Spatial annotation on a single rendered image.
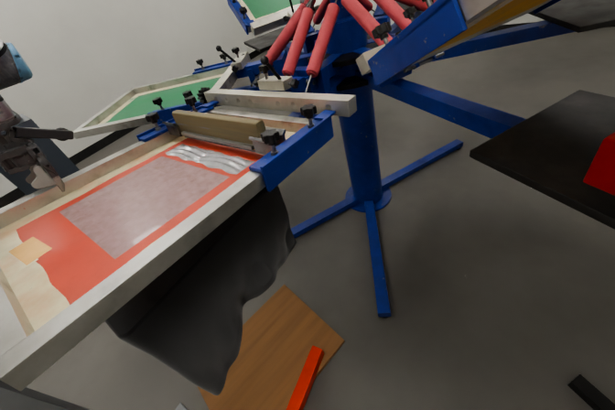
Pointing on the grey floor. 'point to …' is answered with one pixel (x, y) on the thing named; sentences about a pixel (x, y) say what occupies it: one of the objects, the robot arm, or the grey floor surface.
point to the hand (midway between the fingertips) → (60, 184)
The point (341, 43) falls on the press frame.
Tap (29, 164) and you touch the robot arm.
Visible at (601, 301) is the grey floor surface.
